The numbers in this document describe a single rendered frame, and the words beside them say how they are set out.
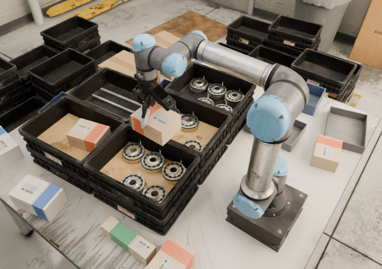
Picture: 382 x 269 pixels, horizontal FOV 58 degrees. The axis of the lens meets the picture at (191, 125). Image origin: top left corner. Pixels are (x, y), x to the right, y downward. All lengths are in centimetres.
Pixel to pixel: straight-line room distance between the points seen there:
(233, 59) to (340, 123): 111
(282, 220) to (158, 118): 64
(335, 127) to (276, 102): 116
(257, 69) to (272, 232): 66
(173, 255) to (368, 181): 182
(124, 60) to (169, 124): 94
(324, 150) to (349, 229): 86
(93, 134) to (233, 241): 78
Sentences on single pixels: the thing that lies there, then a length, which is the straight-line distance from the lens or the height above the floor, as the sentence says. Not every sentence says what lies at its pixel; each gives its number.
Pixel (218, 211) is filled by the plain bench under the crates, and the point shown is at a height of 70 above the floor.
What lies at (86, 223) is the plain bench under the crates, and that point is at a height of 70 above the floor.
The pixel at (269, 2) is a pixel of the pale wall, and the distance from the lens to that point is 460.
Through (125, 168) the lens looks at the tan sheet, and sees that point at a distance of 158.
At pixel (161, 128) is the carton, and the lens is 131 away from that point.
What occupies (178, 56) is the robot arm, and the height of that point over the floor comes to 143.
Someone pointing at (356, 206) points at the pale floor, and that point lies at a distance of 268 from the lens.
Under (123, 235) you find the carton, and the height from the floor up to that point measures 76.
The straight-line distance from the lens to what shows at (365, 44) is 407.
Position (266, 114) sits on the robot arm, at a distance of 94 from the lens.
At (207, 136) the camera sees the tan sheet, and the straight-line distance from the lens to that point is 169.
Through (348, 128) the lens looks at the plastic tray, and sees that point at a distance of 210.
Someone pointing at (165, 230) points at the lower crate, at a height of 73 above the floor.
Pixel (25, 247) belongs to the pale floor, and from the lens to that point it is 250.
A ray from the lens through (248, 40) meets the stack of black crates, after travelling 329.
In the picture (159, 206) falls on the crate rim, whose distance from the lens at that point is 132.
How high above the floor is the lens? 203
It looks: 43 degrees down
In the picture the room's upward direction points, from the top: straight up
